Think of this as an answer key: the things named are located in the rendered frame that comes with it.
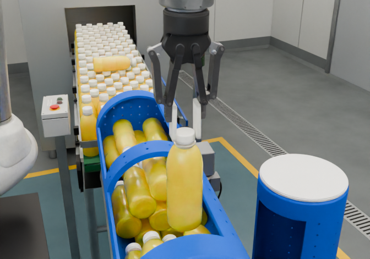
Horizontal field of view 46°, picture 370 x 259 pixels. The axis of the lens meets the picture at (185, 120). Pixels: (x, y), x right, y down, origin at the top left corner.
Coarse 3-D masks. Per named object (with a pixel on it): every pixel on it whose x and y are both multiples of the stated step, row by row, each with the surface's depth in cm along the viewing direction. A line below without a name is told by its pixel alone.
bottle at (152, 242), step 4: (152, 236) 99; (156, 236) 100; (148, 240) 98; (152, 240) 97; (156, 240) 97; (160, 240) 97; (144, 244) 97; (148, 244) 96; (152, 244) 95; (156, 244) 95; (144, 248) 95; (148, 248) 94; (152, 248) 94; (144, 252) 94; (140, 256) 95
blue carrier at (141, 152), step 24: (120, 96) 152; (144, 96) 151; (96, 120) 156; (144, 120) 161; (144, 144) 119; (168, 144) 119; (120, 168) 114; (216, 216) 94; (120, 240) 114; (168, 240) 84; (192, 240) 83; (216, 240) 84; (240, 240) 94
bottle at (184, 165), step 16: (176, 144) 80; (192, 144) 80; (176, 160) 80; (192, 160) 80; (176, 176) 81; (192, 176) 81; (176, 192) 83; (192, 192) 83; (176, 208) 84; (192, 208) 84; (176, 224) 86; (192, 224) 86
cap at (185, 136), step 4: (180, 128) 82; (184, 128) 82; (188, 128) 82; (180, 132) 80; (184, 132) 80; (188, 132) 80; (192, 132) 80; (176, 136) 80; (180, 136) 79; (184, 136) 79; (188, 136) 79; (192, 136) 80; (176, 140) 80; (180, 140) 79; (184, 140) 79; (188, 140) 79; (192, 140) 80; (184, 144) 80; (188, 144) 80
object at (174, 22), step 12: (168, 12) 69; (204, 12) 69; (168, 24) 70; (180, 24) 68; (192, 24) 68; (204, 24) 70; (168, 36) 71; (180, 36) 72; (192, 36) 72; (204, 36) 73; (168, 48) 72; (204, 48) 73; (192, 60) 74
